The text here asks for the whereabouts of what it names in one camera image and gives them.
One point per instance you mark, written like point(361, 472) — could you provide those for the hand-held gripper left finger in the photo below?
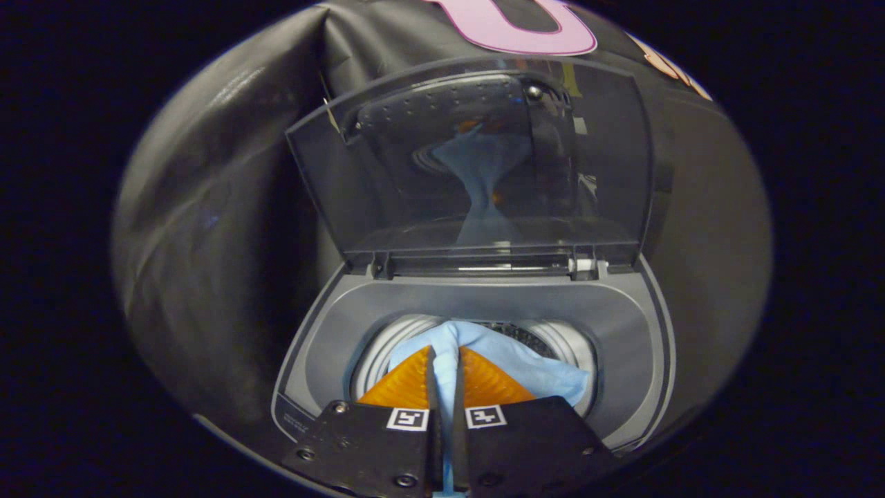
point(373, 443)

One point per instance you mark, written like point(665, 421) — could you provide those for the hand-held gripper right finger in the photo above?
point(525, 443)

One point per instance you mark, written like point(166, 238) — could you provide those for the light blue cloth garment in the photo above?
point(511, 360)

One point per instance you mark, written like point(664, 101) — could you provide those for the grey washing machine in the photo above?
point(332, 325)

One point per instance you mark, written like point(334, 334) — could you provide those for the black backdrop cloth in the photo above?
point(207, 207)

